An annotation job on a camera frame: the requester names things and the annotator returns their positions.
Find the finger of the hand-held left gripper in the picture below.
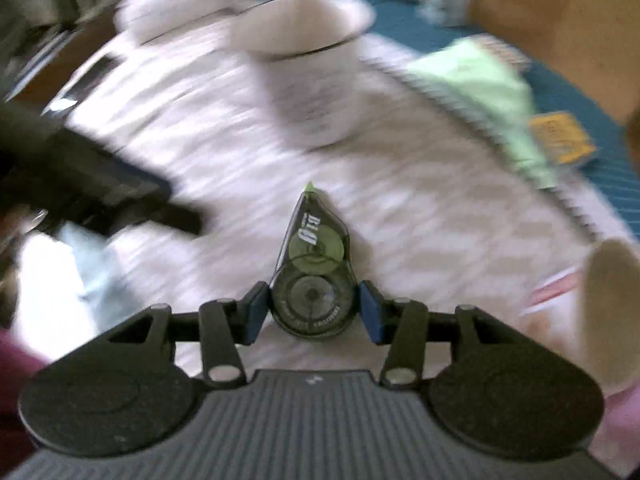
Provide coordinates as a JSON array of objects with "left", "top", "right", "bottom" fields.
[{"left": 142, "top": 199, "right": 204, "bottom": 236}]

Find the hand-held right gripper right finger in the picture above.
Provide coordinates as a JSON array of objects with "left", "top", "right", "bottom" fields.
[{"left": 358, "top": 280, "right": 522, "bottom": 389}]

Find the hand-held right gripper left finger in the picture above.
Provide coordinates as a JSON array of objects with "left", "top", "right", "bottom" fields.
[{"left": 106, "top": 281, "right": 272, "bottom": 388}]

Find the green correction tape dispenser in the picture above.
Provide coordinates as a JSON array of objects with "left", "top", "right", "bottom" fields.
[{"left": 269, "top": 180, "right": 359, "bottom": 339}]

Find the black smartphone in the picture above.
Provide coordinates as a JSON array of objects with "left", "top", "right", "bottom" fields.
[{"left": 44, "top": 54, "right": 122, "bottom": 112}]

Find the white tissue pack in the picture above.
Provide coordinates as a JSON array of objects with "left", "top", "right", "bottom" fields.
[{"left": 114, "top": 0, "right": 223, "bottom": 45}]

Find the white enamel mug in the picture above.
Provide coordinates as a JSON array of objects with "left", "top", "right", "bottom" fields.
[{"left": 229, "top": 0, "right": 377, "bottom": 150}]

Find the plastic tub with lid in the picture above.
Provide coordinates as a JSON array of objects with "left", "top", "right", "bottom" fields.
[{"left": 581, "top": 238, "right": 640, "bottom": 398}]

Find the green face mask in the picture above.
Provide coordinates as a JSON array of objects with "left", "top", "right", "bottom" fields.
[{"left": 406, "top": 39, "right": 560, "bottom": 190}]

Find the yellow card pack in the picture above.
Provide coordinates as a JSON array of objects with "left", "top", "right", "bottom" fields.
[{"left": 529, "top": 111, "right": 599, "bottom": 167}]

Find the pack of wooden sticks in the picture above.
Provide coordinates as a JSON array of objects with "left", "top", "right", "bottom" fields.
[{"left": 469, "top": 34, "right": 532, "bottom": 75}]

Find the blue checked tablecloth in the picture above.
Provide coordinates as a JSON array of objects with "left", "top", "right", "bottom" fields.
[{"left": 220, "top": 0, "right": 640, "bottom": 243}]

